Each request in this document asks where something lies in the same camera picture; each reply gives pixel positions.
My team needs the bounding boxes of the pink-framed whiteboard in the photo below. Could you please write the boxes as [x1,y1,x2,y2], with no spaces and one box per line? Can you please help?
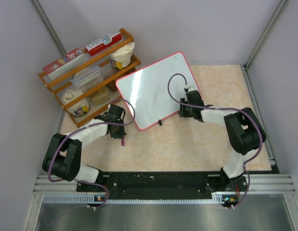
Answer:
[116,51,200,130]

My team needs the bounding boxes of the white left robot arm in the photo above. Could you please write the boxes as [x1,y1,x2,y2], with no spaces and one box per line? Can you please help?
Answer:
[42,104,126,191]

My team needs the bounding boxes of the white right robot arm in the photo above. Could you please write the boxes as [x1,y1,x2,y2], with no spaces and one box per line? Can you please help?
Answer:
[179,87,266,192]

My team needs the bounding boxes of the brown cardboard box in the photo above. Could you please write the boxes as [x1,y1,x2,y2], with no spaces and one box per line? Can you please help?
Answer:
[89,86,110,106]

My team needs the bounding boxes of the dark brown small box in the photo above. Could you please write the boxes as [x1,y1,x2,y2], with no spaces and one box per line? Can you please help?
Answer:
[106,81,117,92]

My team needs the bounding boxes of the white bag lower shelf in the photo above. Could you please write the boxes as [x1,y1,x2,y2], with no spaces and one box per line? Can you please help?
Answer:
[61,89,90,117]

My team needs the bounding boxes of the white bag shelf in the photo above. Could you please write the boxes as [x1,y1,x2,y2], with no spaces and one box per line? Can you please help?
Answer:
[109,42,135,70]
[61,89,90,117]

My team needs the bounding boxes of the orange wooden shelf rack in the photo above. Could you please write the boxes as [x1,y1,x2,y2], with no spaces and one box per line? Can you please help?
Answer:
[38,28,141,128]

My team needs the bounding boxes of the silver foil box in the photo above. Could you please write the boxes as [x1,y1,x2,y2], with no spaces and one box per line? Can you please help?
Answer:
[71,66,102,89]

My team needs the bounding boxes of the white bag upper shelf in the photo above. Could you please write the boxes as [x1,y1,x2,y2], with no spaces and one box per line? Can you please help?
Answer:
[109,42,135,70]

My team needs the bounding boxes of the red grey wrap box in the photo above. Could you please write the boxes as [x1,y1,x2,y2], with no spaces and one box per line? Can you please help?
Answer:
[42,48,88,80]

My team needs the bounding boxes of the red white foil box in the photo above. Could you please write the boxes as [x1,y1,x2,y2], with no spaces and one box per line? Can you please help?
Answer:
[85,32,122,56]

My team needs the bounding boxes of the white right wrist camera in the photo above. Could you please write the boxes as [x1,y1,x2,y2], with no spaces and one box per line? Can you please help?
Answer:
[184,85,198,92]

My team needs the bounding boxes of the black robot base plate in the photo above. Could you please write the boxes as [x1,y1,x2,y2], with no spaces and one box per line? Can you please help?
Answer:
[76,170,250,200]

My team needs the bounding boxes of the grey slotted cable duct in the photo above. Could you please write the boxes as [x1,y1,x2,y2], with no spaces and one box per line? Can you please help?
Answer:
[42,192,236,205]

